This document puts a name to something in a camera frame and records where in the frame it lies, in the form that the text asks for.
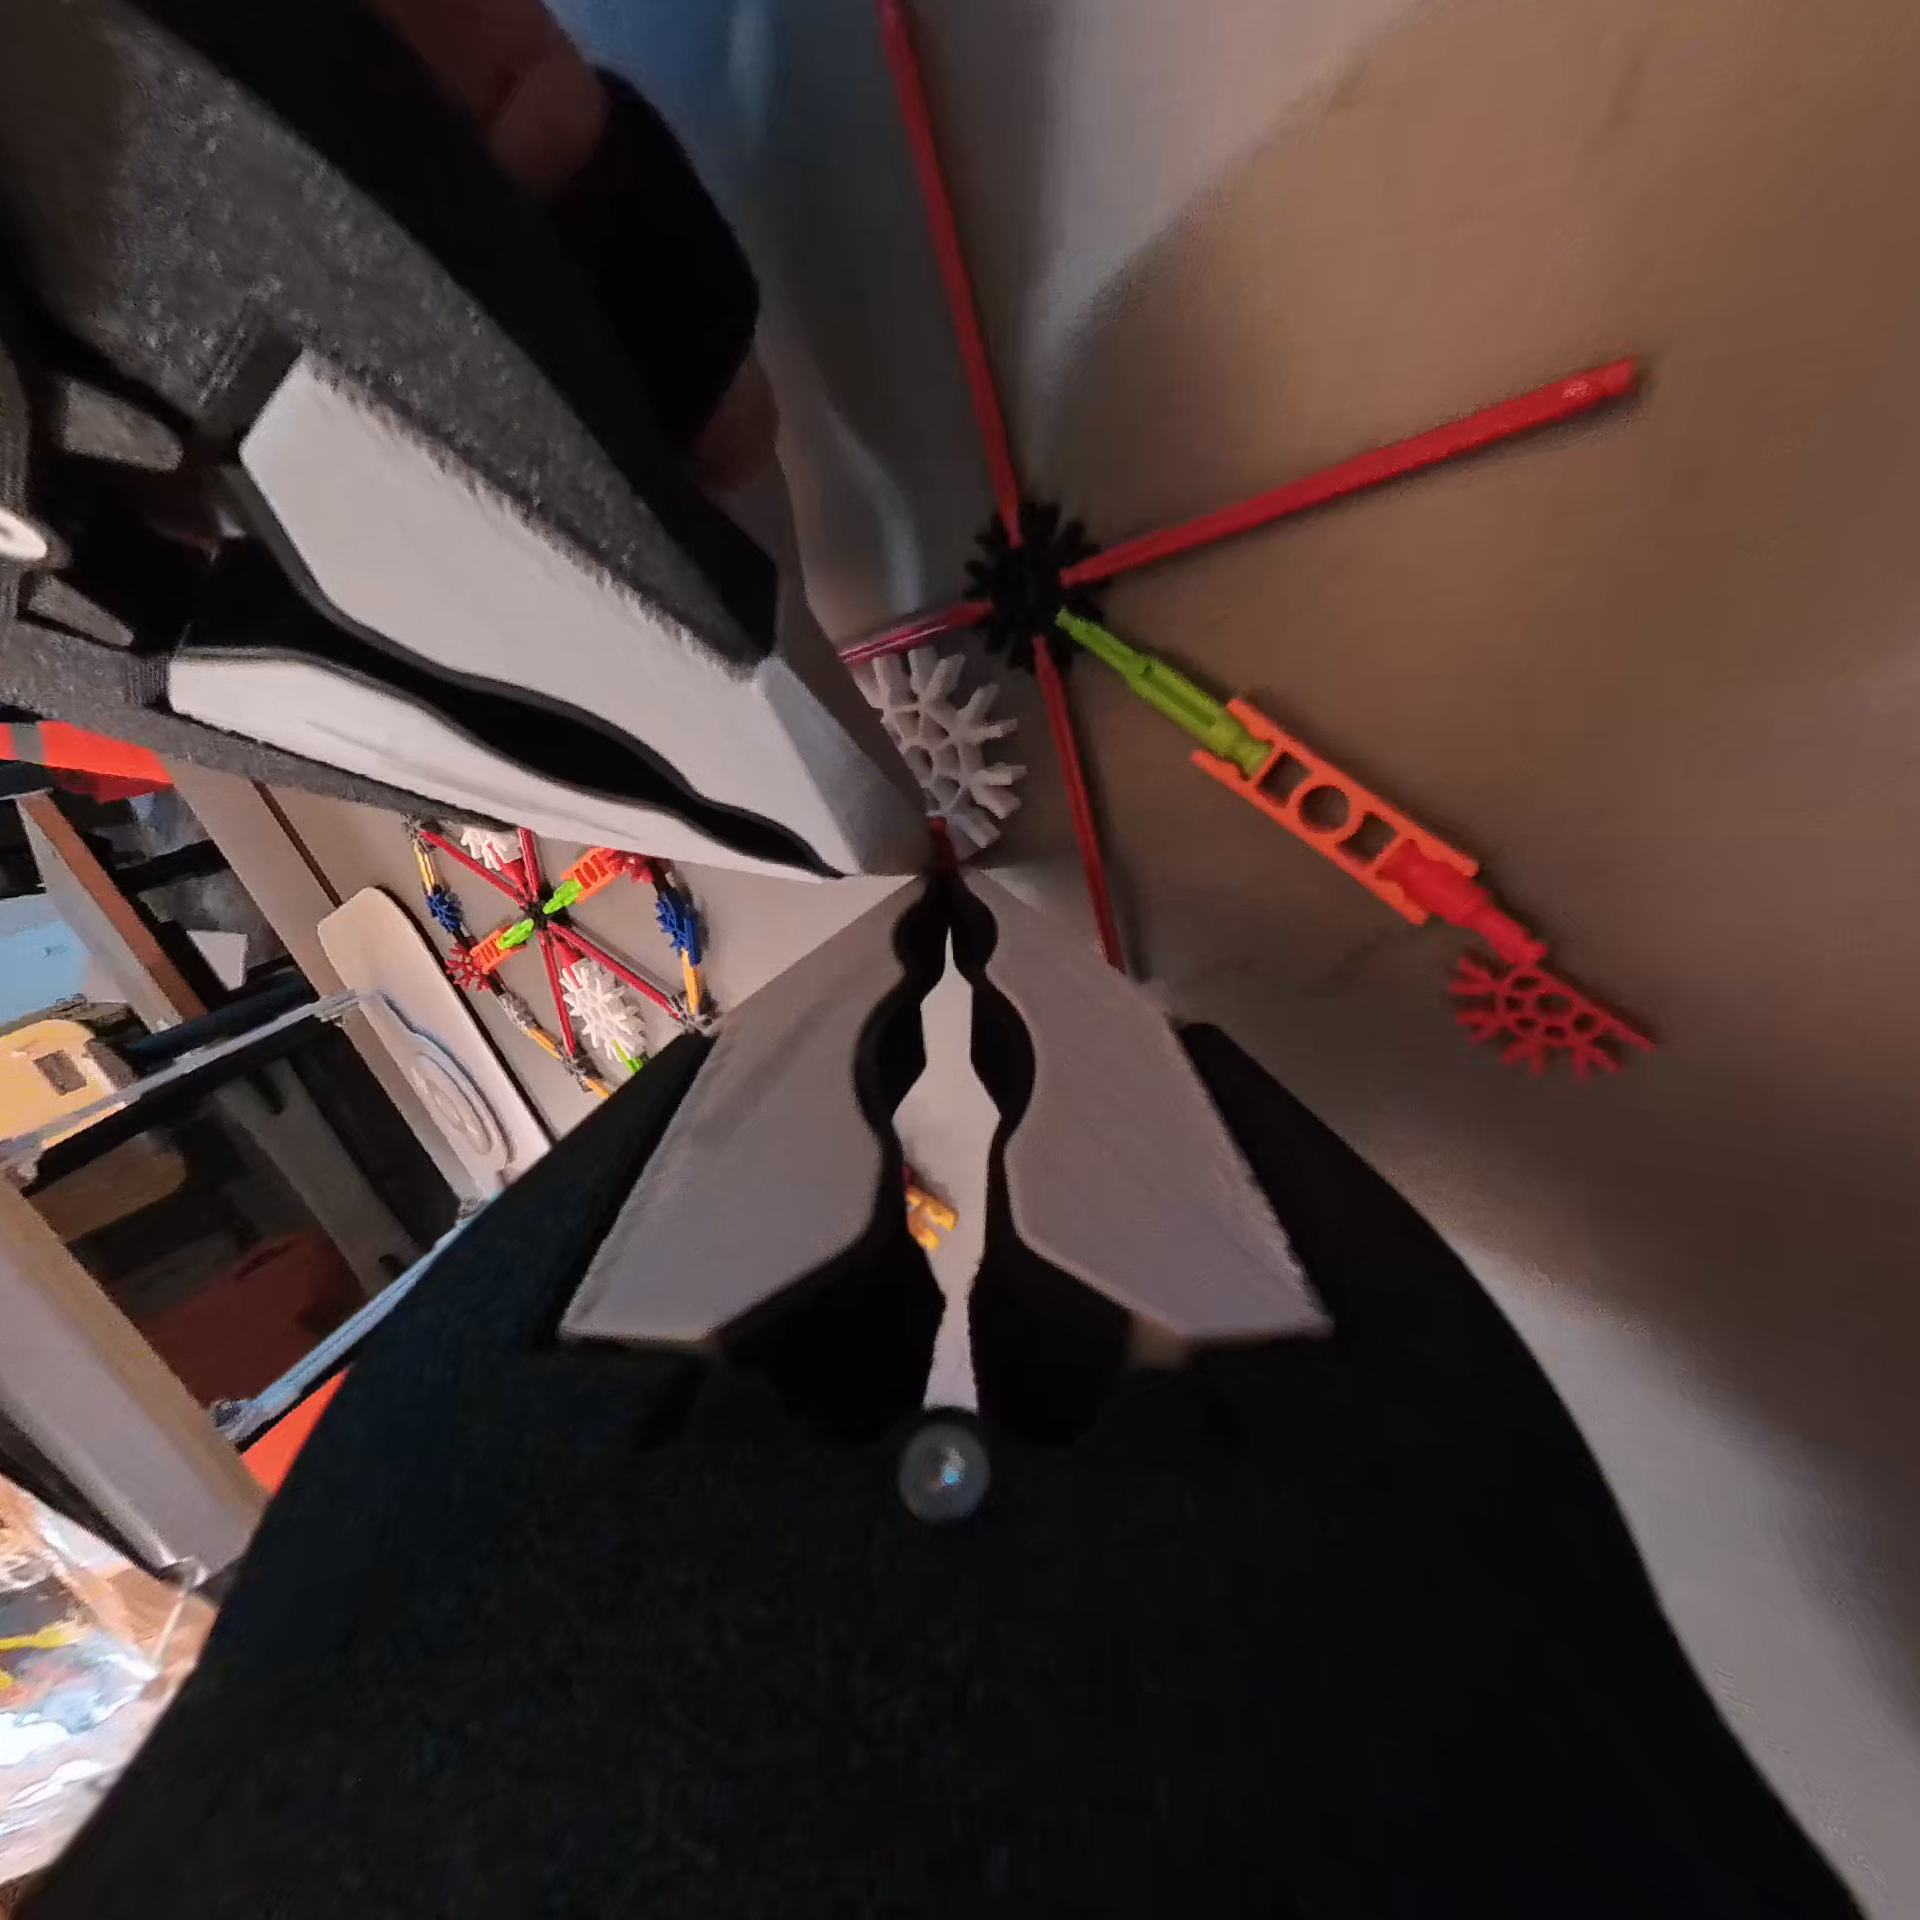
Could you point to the person's right hand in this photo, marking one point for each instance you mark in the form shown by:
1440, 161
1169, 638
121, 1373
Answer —
510, 89

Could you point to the green rod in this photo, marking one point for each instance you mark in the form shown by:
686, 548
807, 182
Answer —
1163, 682

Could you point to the colourful toy wheel model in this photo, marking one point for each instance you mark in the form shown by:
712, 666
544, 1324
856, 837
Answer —
600, 1009

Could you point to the black hub connector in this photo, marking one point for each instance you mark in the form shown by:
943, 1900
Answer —
1028, 580

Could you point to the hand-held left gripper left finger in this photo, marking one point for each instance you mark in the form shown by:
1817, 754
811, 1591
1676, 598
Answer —
720, 1172

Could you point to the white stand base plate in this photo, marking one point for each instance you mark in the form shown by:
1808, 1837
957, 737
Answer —
389, 960

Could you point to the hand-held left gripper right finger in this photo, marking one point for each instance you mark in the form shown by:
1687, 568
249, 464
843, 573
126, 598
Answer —
1142, 1172

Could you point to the short red rod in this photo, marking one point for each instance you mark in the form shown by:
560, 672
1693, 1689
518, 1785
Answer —
1477, 908
945, 845

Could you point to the clear plastic bag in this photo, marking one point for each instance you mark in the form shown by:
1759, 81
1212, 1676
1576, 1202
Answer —
77, 1681

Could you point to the white snowflake connector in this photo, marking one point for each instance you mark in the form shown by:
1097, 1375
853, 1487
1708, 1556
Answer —
917, 704

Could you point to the orange bar connector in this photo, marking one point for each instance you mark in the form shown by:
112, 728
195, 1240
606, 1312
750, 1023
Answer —
1259, 740

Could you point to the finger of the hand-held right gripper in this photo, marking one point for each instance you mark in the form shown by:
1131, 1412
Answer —
495, 557
452, 751

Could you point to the long red rod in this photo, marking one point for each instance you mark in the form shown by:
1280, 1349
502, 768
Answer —
915, 631
1350, 477
1080, 818
955, 270

